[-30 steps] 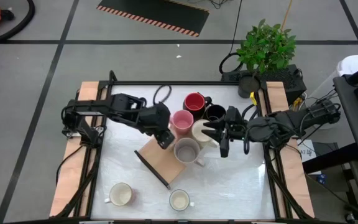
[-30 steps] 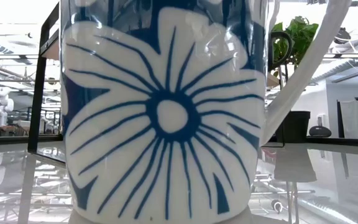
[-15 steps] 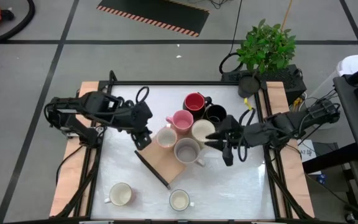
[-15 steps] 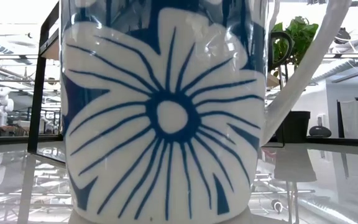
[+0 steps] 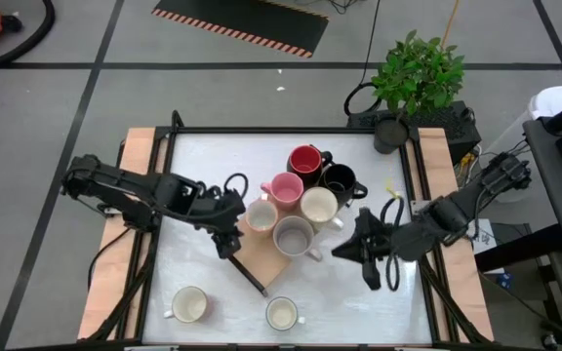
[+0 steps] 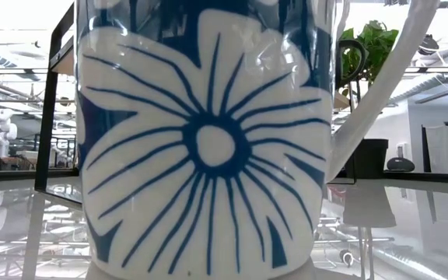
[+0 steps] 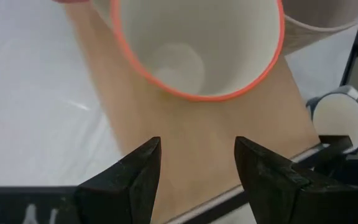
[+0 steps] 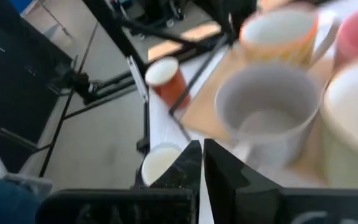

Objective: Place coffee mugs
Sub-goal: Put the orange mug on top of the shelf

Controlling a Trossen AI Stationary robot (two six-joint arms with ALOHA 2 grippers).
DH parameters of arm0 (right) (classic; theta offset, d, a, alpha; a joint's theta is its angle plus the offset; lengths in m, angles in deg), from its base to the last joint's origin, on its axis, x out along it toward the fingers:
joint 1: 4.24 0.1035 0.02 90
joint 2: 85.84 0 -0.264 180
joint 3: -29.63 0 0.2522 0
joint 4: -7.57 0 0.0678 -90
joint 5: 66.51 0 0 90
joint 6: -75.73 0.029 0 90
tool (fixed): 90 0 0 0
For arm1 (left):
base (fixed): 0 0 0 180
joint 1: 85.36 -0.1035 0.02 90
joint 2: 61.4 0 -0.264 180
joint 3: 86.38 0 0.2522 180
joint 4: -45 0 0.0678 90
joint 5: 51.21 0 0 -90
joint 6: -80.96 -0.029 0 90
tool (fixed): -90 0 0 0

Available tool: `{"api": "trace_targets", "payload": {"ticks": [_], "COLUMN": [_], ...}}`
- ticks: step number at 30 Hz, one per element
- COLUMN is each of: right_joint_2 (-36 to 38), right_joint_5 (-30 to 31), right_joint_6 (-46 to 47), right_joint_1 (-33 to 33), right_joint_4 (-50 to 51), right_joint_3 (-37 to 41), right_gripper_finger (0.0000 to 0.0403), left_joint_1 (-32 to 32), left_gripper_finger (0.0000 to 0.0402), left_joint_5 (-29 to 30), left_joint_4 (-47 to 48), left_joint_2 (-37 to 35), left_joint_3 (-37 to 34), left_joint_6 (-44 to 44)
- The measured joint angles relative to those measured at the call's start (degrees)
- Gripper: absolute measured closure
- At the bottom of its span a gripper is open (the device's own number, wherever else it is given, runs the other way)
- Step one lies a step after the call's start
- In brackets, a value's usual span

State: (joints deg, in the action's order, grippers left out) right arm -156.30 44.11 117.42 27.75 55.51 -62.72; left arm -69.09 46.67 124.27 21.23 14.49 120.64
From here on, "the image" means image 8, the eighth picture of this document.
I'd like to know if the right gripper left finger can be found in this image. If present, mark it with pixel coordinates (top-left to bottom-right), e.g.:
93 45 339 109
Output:
150 139 203 224

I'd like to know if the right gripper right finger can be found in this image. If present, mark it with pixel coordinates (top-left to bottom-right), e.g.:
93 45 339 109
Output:
203 138 281 224

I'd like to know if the white mug with blue rim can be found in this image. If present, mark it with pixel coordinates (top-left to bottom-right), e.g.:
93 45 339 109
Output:
140 142 183 187

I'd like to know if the cream mug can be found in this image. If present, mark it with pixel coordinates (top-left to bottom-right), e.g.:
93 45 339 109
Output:
320 57 358 189
144 57 191 110

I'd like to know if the grey mug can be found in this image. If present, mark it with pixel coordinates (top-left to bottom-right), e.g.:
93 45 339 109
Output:
214 63 323 170

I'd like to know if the peach mug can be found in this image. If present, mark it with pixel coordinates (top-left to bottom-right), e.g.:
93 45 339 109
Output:
239 7 341 69

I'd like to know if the pink mug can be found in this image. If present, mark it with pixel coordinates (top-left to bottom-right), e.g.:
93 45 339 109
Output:
333 4 358 72

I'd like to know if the light wooden side board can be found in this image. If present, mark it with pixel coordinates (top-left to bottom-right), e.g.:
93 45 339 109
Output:
147 21 223 62

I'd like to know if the person's leg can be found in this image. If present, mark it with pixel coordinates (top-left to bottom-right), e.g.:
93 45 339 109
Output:
0 174 42 224

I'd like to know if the black cabinet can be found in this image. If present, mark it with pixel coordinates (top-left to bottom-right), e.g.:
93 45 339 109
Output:
0 0 74 159

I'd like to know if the wooden tray with black handles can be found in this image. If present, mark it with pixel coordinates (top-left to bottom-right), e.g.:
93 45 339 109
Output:
168 40 358 187

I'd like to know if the black table frame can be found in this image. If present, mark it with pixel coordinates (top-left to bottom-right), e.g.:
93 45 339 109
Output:
82 0 229 153

